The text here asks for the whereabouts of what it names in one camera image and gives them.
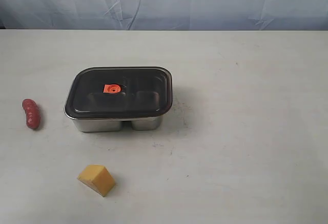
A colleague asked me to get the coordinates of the blue-grey backdrop cloth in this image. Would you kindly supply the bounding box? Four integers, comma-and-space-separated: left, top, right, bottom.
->
1, 0, 327, 30

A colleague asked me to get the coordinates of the red toy sausage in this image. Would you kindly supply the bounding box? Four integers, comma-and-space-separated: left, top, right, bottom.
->
22, 99, 41, 130

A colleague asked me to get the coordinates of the yellow toy cheese wedge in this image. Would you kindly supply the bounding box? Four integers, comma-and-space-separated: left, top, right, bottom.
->
77, 165, 116, 197

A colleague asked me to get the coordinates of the dark translucent lunch box lid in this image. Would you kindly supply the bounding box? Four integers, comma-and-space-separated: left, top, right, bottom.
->
64, 66, 173, 119

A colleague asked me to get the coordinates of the stainless steel lunch box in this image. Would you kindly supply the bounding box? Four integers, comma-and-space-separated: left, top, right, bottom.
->
63, 66, 173, 133

